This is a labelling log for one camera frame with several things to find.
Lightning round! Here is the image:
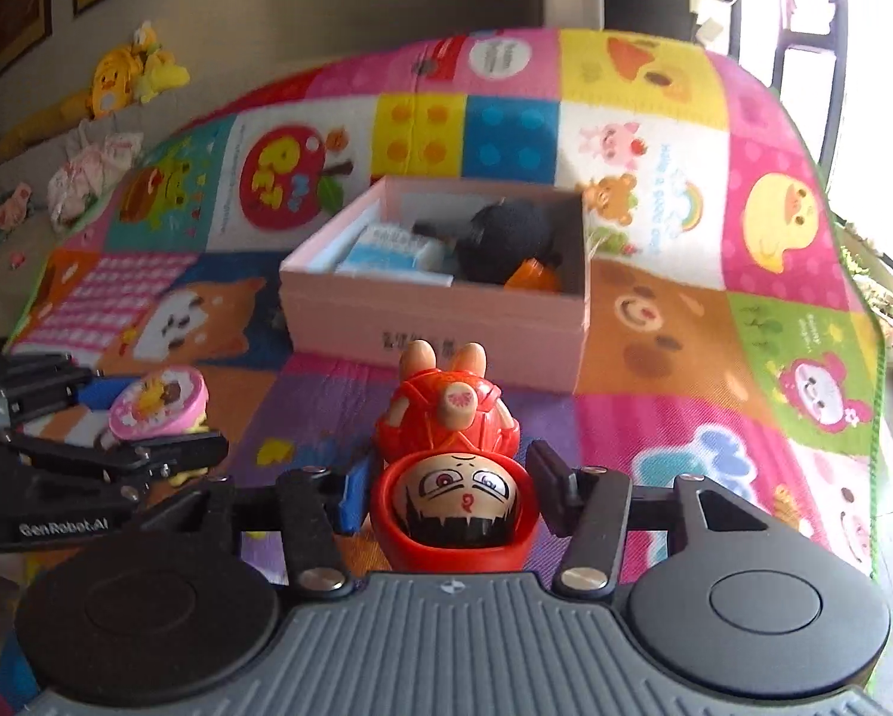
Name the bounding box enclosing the pink round toy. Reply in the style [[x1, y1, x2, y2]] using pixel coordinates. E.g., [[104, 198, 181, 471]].
[[107, 365, 208, 442]]

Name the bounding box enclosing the red figurine toy keychain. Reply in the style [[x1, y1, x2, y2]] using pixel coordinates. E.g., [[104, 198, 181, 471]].
[[371, 340, 540, 574]]

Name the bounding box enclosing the blue white tissue pack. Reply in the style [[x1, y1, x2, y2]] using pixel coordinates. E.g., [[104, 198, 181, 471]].
[[335, 223, 455, 286]]

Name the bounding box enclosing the black plush bear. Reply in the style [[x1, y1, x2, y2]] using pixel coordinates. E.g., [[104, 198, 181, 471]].
[[411, 199, 562, 286]]

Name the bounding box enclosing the pink cardboard box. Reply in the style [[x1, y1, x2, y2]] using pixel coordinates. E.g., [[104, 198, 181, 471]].
[[280, 176, 590, 393]]

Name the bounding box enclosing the grey sofa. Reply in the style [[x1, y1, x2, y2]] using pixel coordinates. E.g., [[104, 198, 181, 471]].
[[0, 81, 270, 345]]

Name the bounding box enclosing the colourful cartoon play mat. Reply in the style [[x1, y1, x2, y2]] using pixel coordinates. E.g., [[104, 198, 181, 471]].
[[0, 26, 889, 716]]

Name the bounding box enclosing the orange toy in box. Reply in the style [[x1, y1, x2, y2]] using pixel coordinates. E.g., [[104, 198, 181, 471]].
[[503, 259, 562, 294]]

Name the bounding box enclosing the pink plush toy on sofa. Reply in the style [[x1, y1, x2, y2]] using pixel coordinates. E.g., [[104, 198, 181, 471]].
[[0, 183, 32, 233]]

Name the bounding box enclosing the white pink crumpled cloth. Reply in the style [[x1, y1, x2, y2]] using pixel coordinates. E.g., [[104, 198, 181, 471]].
[[47, 132, 144, 231]]

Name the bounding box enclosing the yellow duck plush toy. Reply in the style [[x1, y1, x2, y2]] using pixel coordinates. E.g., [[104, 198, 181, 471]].
[[0, 21, 191, 165]]

